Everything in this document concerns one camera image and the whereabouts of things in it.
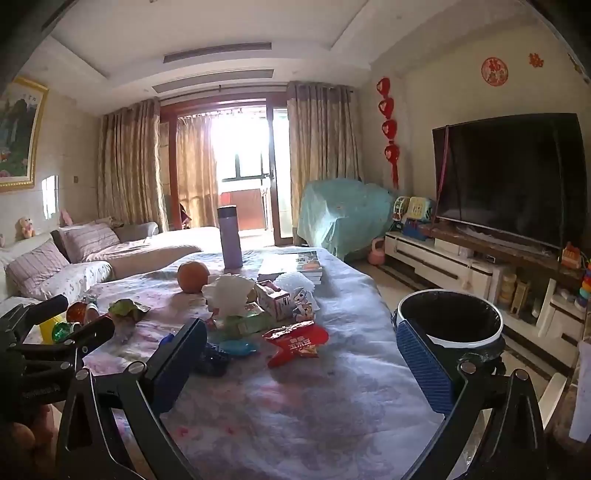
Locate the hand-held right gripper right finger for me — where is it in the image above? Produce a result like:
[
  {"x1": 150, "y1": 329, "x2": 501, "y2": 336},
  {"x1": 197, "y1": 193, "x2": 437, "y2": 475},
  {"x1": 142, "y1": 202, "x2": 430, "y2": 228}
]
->
[{"x1": 396, "y1": 318, "x2": 548, "y2": 480}]

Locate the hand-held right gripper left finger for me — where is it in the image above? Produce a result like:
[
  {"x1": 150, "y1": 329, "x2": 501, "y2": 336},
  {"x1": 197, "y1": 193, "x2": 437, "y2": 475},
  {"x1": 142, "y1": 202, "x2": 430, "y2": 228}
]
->
[{"x1": 55, "y1": 318, "x2": 208, "y2": 480}]

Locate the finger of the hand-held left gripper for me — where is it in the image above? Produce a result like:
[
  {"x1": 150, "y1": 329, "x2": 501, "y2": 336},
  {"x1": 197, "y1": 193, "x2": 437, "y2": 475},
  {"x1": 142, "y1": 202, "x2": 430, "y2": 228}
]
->
[
  {"x1": 0, "y1": 294, "x2": 70, "y2": 333},
  {"x1": 60, "y1": 316, "x2": 116, "y2": 365}
]

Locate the white bin with black bag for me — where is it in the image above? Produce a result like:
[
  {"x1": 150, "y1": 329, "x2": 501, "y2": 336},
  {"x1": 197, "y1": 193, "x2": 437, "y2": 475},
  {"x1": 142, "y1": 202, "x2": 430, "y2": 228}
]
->
[{"x1": 392, "y1": 290, "x2": 505, "y2": 370}]

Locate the blue hairbrush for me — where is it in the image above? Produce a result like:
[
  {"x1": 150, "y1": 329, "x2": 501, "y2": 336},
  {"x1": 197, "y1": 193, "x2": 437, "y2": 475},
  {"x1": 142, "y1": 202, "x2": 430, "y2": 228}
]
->
[{"x1": 208, "y1": 339, "x2": 260, "y2": 359}]

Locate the person's left hand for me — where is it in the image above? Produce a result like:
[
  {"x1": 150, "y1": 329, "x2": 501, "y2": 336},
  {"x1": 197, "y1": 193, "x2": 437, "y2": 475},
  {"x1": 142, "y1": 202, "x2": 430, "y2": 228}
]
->
[{"x1": 0, "y1": 406, "x2": 61, "y2": 462}]

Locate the yellow plastic cup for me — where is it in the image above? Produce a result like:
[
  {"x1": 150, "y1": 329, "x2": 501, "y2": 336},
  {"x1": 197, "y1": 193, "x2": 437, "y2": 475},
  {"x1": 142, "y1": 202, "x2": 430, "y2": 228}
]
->
[{"x1": 39, "y1": 314, "x2": 70, "y2": 343}]

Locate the red plastic wrapper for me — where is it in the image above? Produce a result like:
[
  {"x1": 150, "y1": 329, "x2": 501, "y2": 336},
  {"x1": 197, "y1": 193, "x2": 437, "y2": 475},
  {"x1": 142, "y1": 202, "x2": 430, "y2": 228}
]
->
[{"x1": 67, "y1": 302, "x2": 100, "y2": 325}]

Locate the green shiny ball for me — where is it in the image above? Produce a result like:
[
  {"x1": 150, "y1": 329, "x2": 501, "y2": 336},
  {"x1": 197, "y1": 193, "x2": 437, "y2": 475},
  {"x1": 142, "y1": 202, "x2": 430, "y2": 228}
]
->
[{"x1": 51, "y1": 323, "x2": 82, "y2": 343}]

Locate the striped pillow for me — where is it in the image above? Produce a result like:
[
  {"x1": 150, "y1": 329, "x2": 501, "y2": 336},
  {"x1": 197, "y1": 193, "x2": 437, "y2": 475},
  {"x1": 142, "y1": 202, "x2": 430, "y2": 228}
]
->
[
  {"x1": 58, "y1": 223, "x2": 122, "y2": 262},
  {"x1": 4, "y1": 242, "x2": 71, "y2": 297}
]

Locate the green jelly cup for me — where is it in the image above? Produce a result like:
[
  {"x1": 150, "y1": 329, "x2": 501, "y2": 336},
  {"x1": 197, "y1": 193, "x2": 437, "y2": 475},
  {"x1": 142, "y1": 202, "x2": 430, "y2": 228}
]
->
[{"x1": 108, "y1": 299, "x2": 151, "y2": 325}]

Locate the green snack packet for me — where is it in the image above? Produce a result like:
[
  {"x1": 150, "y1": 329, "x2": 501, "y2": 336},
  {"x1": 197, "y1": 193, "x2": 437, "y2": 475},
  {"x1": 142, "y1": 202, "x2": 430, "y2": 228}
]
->
[{"x1": 216, "y1": 313, "x2": 278, "y2": 341}]

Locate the white foam block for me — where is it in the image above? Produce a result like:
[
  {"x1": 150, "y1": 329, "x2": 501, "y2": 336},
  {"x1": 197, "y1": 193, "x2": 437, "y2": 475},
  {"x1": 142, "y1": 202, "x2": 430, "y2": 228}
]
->
[{"x1": 203, "y1": 274, "x2": 257, "y2": 320}]

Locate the orange fruit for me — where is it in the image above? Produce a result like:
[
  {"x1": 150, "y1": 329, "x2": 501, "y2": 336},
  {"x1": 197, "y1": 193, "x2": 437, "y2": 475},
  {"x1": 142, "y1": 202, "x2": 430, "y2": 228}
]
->
[{"x1": 178, "y1": 261, "x2": 211, "y2": 294}]

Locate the light sofa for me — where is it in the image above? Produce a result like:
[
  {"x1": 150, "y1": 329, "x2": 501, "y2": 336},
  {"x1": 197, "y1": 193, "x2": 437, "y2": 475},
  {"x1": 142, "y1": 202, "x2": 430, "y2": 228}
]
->
[{"x1": 0, "y1": 222, "x2": 220, "y2": 319}]

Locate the small carton box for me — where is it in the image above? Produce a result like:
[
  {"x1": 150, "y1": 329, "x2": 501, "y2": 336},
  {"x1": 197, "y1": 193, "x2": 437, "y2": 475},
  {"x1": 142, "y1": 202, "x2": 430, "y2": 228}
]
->
[{"x1": 255, "y1": 281, "x2": 296, "y2": 320}]

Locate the white television cabinet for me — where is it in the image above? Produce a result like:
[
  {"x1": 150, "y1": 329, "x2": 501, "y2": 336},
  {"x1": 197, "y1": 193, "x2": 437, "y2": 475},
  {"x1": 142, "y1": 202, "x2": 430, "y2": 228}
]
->
[{"x1": 383, "y1": 224, "x2": 591, "y2": 366}]

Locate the red snack packet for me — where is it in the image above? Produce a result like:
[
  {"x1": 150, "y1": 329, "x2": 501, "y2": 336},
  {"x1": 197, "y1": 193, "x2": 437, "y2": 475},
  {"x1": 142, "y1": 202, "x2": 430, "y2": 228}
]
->
[{"x1": 262, "y1": 322, "x2": 331, "y2": 368}]

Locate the purple thermos bottle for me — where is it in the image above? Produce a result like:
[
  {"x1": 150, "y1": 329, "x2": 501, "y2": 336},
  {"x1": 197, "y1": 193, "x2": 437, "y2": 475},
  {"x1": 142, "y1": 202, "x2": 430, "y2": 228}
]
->
[{"x1": 217, "y1": 205, "x2": 244, "y2": 270}]

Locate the cartoon print packet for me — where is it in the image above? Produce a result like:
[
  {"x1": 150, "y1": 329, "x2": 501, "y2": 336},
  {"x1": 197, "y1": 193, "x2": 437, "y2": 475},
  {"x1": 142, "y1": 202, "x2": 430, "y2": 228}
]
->
[{"x1": 291, "y1": 286, "x2": 320, "y2": 322}]

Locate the white foam fruit net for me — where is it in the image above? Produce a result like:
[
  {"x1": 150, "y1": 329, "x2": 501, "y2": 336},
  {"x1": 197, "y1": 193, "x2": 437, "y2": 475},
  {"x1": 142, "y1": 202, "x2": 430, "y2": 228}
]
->
[{"x1": 274, "y1": 271, "x2": 315, "y2": 292}]

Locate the stack of picture books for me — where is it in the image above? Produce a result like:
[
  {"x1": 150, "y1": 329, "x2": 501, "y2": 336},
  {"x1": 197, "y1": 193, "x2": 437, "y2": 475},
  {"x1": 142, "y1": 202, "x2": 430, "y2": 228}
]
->
[{"x1": 257, "y1": 250, "x2": 324, "y2": 283}]

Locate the yellow green toy box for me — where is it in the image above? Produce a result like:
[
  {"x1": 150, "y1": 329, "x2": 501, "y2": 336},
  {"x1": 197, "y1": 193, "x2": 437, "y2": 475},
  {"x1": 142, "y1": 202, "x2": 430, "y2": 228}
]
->
[{"x1": 406, "y1": 197, "x2": 435, "y2": 223}]

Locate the beige curtain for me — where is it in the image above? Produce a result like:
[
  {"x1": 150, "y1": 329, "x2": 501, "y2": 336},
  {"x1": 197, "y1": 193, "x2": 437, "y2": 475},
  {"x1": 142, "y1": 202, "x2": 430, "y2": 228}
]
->
[
  {"x1": 97, "y1": 98, "x2": 170, "y2": 232},
  {"x1": 286, "y1": 82, "x2": 366, "y2": 239}
]

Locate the teal covered armchair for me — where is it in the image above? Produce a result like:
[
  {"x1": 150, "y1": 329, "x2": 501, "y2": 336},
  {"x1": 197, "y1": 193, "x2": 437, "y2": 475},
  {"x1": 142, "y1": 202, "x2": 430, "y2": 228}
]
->
[{"x1": 297, "y1": 179, "x2": 396, "y2": 260}]

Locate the framed landscape painting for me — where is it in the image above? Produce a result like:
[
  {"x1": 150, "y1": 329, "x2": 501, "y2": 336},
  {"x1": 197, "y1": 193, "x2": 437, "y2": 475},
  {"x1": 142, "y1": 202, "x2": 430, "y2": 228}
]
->
[{"x1": 0, "y1": 76, "x2": 49, "y2": 193}]

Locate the sheer curtain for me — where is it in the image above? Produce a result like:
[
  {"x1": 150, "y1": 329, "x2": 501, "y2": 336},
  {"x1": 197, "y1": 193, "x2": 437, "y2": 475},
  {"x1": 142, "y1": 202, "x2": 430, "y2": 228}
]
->
[{"x1": 177, "y1": 115, "x2": 219, "y2": 216}]

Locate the black television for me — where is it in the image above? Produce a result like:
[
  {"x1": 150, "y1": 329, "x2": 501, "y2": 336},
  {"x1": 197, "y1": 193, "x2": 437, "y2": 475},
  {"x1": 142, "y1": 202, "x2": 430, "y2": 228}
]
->
[{"x1": 431, "y1": 113, "x2": 588, "y2": 251}]

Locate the thin pink rod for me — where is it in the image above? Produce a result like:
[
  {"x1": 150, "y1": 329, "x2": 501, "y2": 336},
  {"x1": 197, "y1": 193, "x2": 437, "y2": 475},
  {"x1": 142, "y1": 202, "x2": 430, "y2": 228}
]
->
[{"x1": 438, "y1": 124, "x2": 451, "y2": 205}]

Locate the red hanging decoration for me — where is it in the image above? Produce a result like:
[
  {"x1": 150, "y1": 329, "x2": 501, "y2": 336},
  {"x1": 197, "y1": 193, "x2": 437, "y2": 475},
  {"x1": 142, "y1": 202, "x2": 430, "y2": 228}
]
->
[{"x1": 376, "y1": 77, "x2": 402, "y2": 189}]

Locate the round red wall decal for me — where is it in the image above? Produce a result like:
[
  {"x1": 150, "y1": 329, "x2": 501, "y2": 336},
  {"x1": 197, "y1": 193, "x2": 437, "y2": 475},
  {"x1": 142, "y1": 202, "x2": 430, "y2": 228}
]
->
[{"x1": 481, "y1": 56, "x2": 509, "y2": 86}]

